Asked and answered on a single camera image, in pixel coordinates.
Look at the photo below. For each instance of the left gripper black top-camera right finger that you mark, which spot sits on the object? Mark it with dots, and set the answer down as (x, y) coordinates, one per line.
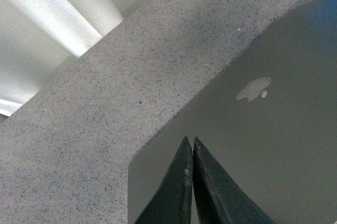
(218, 198)

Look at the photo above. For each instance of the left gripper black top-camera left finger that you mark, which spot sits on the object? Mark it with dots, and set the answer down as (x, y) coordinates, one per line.
(172, 201)

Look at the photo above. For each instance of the grey laptop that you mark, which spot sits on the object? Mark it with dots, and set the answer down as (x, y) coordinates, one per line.
(269, 119)

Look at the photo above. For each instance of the white curtain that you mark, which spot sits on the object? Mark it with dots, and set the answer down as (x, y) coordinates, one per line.
(41, 38)

